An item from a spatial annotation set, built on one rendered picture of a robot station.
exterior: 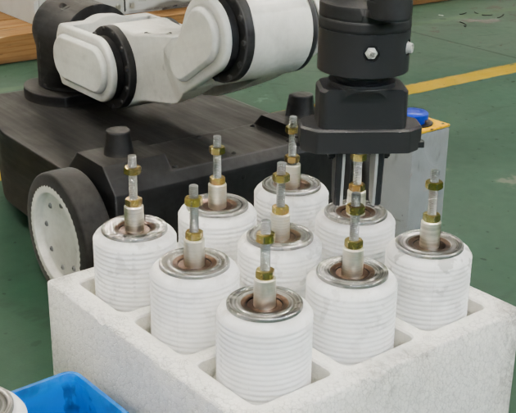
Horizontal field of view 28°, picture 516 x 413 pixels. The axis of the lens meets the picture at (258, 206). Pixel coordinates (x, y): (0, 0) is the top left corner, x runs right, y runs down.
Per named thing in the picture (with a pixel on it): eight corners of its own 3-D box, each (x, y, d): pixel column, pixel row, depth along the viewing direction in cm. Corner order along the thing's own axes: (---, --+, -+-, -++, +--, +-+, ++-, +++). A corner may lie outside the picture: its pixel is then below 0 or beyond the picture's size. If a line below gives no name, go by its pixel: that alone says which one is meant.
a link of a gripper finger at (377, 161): (373, 208, 103) (376, 149, 101) (367, 197, 106) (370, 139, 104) (388, 207, 103) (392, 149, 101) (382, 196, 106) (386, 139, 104)
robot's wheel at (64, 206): (30, 275, 164) (20, 156, 156) (59, 268, 166) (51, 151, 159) (89, 324, 149) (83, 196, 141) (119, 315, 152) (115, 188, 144)
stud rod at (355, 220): (346, 259, 107) (350, 192, 104) (355, 258, 107) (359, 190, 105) (350, 263, 106) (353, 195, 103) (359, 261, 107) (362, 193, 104)
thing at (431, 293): (367, 368, 125) (375, 231, 118) (442, 361, 126) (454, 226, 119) (391, 411, 116) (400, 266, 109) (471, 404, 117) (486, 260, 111)
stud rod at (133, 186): (128, 218, 117) (125, 155, 114) (134, 215, 118) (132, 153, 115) (133, 220, 116) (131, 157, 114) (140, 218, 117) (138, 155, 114)
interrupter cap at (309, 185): (260, 177, 135) (260, 172, 135) (318, 177, 135) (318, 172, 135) (263, 198, 128) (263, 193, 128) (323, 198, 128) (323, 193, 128)
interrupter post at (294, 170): (281, 184, 132) (282, 160, 131) (300, 184, 133) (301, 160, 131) (282, 191, 130) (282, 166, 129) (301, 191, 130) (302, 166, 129)
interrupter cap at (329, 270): (358, 255, 112) (358, 249, 112) (403, 280, 106) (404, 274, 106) (301, 270, 109) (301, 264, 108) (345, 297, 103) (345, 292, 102)
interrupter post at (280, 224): (282, 245, 114) (282, 218, 113) (264, 240, 116) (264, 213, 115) (294, 238, 116) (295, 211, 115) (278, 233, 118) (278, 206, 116)
